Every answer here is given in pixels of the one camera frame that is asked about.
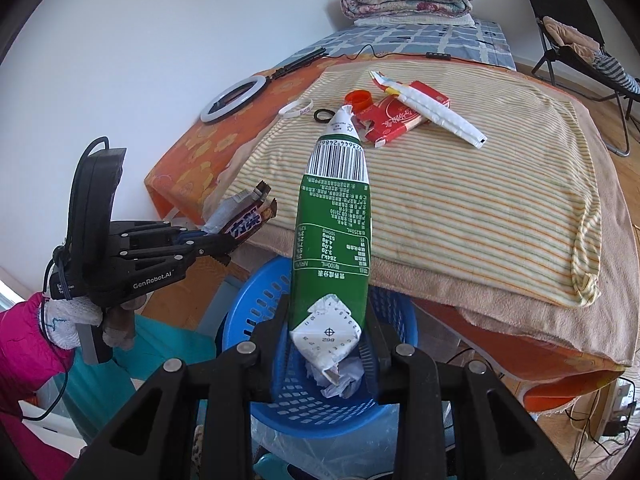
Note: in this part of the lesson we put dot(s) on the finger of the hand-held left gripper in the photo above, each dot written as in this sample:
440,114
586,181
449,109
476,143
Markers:
150,231
210,249

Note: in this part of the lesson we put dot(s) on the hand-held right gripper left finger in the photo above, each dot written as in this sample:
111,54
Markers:
262,355

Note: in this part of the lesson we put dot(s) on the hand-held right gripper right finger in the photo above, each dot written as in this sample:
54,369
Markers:
382,360

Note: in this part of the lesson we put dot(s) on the brown snack wrapper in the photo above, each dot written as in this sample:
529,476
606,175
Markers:
245,222

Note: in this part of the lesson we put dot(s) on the blue plastic basket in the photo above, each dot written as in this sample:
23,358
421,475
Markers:
310,420

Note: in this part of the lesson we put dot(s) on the green milk carton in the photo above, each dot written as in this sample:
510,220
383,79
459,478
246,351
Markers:
330,240

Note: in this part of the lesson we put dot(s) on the orange bottle cap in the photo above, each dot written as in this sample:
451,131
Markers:
359,99

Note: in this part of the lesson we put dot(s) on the red paper box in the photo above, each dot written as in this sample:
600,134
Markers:
395,120

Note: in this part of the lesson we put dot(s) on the long white tube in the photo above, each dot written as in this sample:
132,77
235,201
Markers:
450,120

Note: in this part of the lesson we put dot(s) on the person's left forearm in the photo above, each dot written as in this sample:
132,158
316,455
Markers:
25,350

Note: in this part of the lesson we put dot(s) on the person's left hand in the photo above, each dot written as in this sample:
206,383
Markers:
65,316

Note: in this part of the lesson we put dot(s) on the crumpled white paper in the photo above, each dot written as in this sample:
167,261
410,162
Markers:
340,385

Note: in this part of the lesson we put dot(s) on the orange floral bed sheet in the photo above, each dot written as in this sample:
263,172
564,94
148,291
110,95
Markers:
200,155

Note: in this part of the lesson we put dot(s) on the clear plastic bag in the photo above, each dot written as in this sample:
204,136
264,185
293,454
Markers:
280,447

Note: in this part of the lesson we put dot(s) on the teal plastic stool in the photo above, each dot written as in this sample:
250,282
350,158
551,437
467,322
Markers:
165,345

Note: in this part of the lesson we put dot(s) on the beige blanket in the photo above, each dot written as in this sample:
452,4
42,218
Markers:
500,320

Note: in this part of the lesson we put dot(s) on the white wristband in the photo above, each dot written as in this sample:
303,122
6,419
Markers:
300,105

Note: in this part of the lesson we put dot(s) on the striped yellow blanket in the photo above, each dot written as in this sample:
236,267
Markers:
450,200

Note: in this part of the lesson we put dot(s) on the black tripod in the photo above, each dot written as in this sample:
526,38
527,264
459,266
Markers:
300,61

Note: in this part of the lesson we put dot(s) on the white power strip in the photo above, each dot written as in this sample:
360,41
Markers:
622,400

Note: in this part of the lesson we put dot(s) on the black inline remote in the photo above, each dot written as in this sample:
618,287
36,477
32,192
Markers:
437,55

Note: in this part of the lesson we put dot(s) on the blue checked bed sheet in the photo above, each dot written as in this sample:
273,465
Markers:
425,37

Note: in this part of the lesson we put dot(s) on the striped garment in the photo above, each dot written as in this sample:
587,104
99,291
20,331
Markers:
615,72

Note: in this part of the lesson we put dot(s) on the beige cloth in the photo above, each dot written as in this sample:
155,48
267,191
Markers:
570,35

